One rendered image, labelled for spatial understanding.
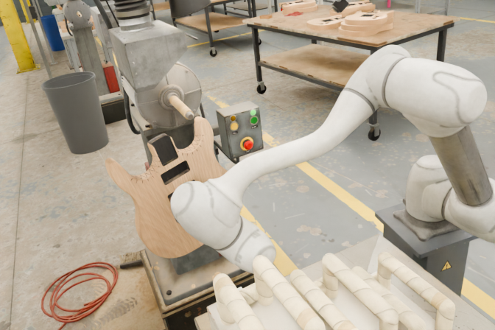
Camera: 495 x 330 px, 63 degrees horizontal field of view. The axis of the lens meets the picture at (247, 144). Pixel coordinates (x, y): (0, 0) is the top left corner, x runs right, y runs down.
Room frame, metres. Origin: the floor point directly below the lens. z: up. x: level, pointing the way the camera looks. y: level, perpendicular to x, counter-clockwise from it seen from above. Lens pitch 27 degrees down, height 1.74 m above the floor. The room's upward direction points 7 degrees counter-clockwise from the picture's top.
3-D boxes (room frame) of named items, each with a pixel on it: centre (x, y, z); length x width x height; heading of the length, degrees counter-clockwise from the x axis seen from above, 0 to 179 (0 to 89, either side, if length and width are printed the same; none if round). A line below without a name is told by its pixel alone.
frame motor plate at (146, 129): (1.68, 0.35, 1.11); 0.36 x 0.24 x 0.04; 22
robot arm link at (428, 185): (1.22, -0.65, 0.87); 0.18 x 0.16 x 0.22; 29
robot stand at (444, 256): (1.22, -0.64, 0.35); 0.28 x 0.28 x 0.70; 15
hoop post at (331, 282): (0.65, -0.14, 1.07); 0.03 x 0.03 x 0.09
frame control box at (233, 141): (1.63, 0.07, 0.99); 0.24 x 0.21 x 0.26; 22
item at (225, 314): (0.55, 0.08, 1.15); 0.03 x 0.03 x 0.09
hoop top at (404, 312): (0.61, -0.25, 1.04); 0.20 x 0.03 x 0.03; 25
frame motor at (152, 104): (1.62, 0.32, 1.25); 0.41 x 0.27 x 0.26; 22
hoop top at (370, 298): (0.58, -0.18, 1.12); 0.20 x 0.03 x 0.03; 25
